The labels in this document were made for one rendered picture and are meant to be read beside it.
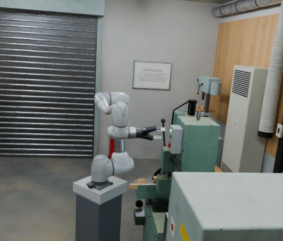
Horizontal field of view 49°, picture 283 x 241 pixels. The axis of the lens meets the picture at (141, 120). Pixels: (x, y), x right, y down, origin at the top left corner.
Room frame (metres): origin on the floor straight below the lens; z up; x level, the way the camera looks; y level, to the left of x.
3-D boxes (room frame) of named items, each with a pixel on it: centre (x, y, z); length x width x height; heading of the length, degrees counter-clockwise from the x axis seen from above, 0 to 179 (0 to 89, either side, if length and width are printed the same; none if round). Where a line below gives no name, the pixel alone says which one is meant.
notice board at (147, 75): (5.19, -0.13, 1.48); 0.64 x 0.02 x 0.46; 98
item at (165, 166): (1.95, -0.20, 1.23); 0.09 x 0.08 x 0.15; 8
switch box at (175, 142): (1.85, -0.22, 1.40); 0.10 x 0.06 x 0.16; 8
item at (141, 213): (2.29, -0.04, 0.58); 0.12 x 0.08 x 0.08; 8
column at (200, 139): (1.90, -0.36, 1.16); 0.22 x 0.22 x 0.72; 8
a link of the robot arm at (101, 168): (2.61, 0.33, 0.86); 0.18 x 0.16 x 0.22; 114
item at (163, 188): (1.98, -0.19, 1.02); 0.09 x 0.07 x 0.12; 98
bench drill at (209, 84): (4.49, -0.95, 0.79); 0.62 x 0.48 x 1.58; 10
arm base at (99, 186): (2.59, 0.35, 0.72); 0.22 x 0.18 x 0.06; 142
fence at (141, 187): (2.14, -0.30, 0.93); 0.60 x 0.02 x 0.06; 98
